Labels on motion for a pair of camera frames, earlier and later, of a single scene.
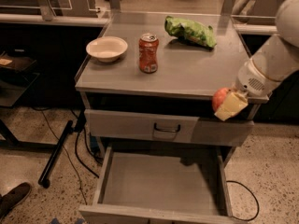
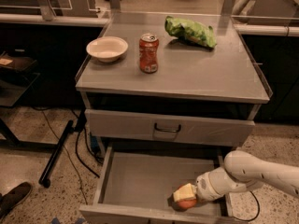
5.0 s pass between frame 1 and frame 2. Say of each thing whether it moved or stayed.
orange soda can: stayed
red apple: moved
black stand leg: stayed
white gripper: moved
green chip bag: stayed
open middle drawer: stayed
